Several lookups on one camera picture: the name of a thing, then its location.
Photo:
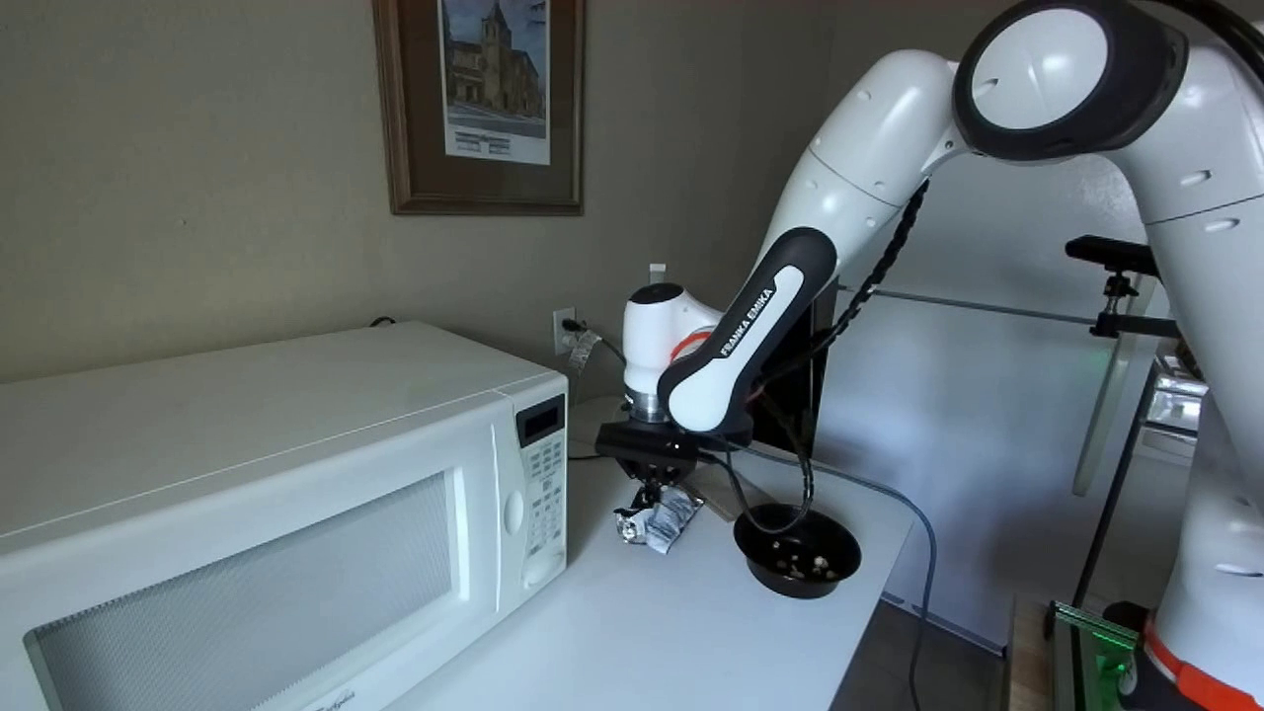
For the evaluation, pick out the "thin metal rod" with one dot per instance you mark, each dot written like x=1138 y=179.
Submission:
x=980 y=307

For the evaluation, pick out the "silver metal bracket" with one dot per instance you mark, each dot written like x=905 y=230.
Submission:
x=1177 y=399

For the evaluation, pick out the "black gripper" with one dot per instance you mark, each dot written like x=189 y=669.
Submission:
x=656 y=482

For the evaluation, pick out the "black round bowl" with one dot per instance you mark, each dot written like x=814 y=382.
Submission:
x=792 y=578

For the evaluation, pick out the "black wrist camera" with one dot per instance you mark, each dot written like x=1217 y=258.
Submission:
x=674 y=450

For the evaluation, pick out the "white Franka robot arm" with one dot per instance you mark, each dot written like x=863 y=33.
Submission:
x=856 y=159

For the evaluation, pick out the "white microwave oven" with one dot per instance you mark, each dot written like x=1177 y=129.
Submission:
x=264 y=449

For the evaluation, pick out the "white wall outlet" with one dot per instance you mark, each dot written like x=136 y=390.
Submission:
x=562 y=329

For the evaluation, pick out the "wooden robot platform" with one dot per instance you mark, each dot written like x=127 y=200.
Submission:
x=1030 y=671

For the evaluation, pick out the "brown framed wall picture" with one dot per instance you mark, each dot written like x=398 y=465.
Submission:
x=419 y=133

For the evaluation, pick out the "green-lit metal rail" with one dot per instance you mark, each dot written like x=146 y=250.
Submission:
x=1090 y=646

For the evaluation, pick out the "crinkled silver foil packet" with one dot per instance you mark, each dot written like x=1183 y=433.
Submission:
x=670 y=524

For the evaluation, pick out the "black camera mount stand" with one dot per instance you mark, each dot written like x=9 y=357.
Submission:
x=1118 y=255

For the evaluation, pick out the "brown food pieces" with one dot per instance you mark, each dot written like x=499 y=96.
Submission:
x=807 y=563

